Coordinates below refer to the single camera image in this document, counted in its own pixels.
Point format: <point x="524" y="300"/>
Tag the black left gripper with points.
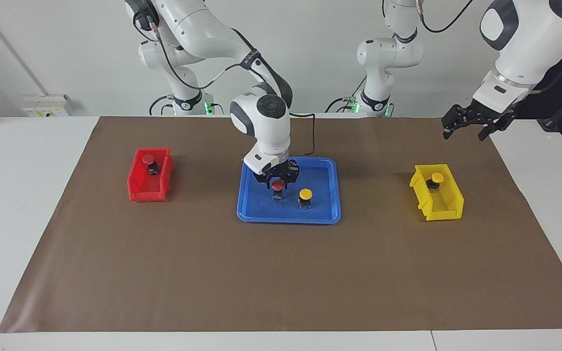
<point x="483" y="114"/>

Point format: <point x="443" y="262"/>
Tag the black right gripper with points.
<point x="281" y="174"/>

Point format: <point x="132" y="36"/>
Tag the red push button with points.
<point x="277" y="185"/>
<point x="149" y="159"/>

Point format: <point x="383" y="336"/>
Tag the yellow push button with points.
<point x="437" y="177"/>
<point x="305" y="194"/>

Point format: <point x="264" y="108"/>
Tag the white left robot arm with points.
<point x="530" y="44"/>

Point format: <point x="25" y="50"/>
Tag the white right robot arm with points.
<point x="261" y="122"/>

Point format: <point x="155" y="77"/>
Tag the blue plastic tray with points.
<point x="322" y="185"/>

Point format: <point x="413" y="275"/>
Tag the yellow plastic bin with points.
<point x="449" y="200"/>

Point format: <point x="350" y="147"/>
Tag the brown table mat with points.
<point x="281" y="278"/>

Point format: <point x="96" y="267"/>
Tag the red plastic bin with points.
<point x="139" y="187"/>

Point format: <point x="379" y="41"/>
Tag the white wall power outlet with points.
<point x="47" y="106"/>

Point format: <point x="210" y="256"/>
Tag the white wall conduit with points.
<point x="12" y="46"/>

